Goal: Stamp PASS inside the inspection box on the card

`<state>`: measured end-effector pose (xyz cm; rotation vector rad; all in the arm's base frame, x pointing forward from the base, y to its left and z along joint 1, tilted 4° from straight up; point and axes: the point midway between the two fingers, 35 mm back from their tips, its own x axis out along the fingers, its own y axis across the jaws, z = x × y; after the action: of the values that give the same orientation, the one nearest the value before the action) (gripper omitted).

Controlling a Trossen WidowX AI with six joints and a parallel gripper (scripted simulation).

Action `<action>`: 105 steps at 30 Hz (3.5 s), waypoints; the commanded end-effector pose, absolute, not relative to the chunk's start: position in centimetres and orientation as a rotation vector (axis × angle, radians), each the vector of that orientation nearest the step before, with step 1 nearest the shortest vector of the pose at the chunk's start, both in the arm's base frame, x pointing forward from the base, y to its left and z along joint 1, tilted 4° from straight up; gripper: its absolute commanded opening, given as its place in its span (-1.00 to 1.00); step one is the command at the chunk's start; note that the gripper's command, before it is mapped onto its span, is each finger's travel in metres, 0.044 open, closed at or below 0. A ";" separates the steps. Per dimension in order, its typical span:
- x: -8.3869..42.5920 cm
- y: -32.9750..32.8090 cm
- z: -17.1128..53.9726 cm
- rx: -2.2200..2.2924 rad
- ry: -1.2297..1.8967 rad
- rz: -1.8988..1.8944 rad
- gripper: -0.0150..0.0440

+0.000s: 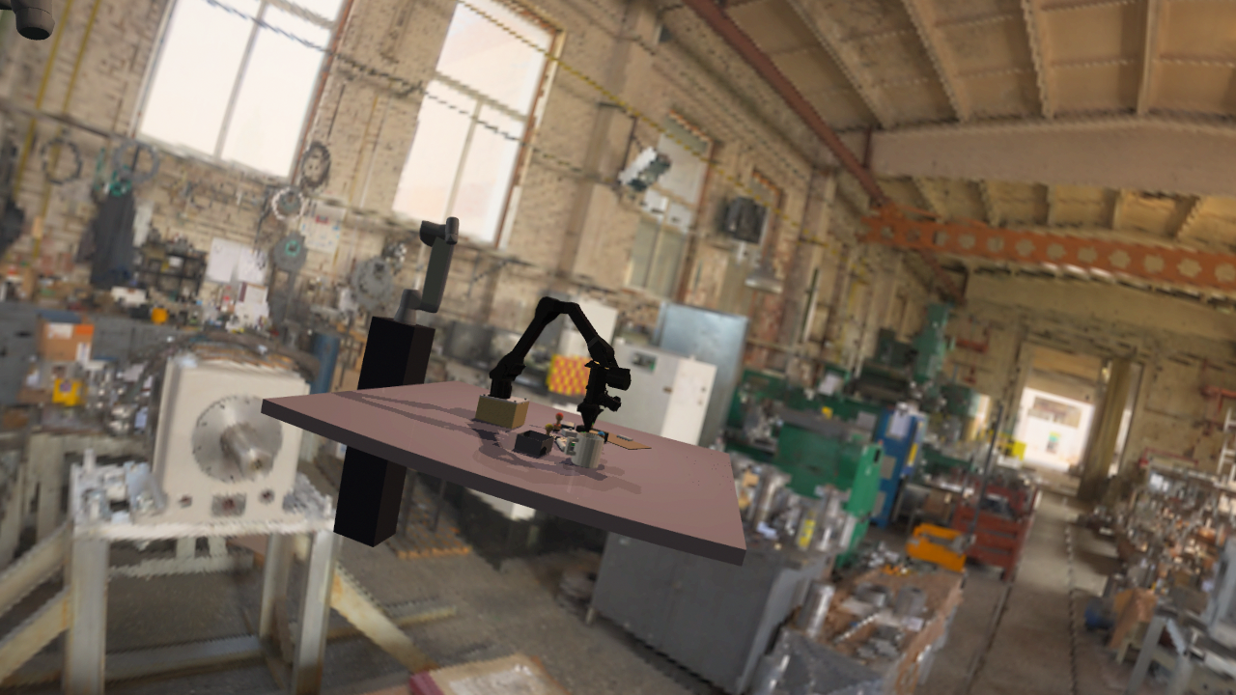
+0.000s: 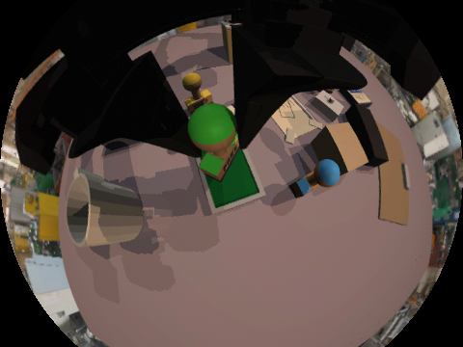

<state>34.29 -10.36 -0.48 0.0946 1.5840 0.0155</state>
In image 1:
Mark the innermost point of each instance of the beige mug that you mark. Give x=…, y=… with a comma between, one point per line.
x=587, y=450

